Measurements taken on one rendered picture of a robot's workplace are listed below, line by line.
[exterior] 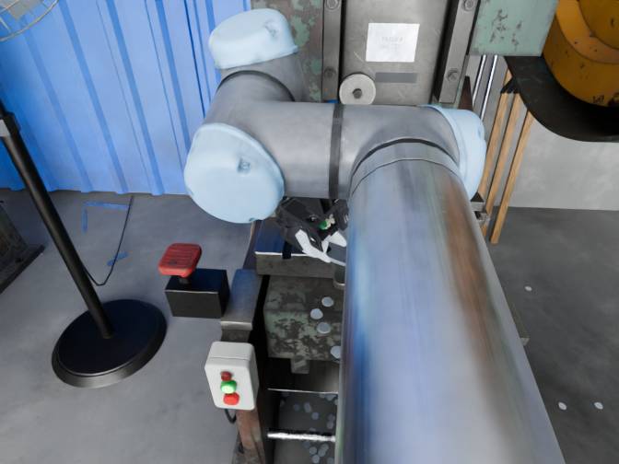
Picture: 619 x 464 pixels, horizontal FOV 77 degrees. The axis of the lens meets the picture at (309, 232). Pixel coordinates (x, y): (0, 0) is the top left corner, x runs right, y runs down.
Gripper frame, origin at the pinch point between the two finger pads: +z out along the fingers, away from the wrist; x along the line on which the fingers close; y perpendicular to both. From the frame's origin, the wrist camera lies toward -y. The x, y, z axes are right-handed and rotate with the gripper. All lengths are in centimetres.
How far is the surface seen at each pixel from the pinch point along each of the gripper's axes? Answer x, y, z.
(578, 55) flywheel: 53, 14, -6
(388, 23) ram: 25.9, -3.8, -22.4
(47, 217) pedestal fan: -32, -80, 13
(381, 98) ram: 22.6, -3.6, -12.3
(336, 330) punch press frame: -4.0, 3.1, 19.3
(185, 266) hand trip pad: -16.3, -14.3, -1.9
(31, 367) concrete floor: -73, -89, 59
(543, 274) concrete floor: 95, 14, 116
